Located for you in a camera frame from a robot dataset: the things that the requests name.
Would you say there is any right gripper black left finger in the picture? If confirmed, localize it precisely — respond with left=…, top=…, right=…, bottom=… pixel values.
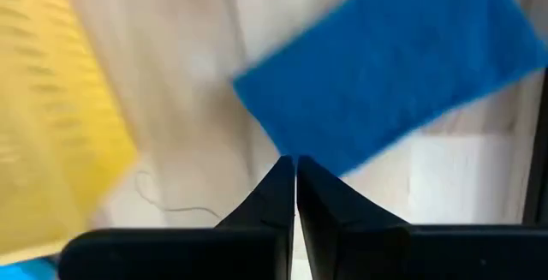
left=57, top=154, right=297, bottom=280

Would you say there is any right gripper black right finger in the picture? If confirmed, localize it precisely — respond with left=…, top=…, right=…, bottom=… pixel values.
left=296, top=155, right=548, bottom=280

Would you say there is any yellow plastic basket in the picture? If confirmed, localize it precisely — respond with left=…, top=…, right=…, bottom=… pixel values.
left=0, top=0, right=139, bottom=266

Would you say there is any black aluminium rig frame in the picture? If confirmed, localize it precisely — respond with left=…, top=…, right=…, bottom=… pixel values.
left=521, top=69, right=548, bottom=226

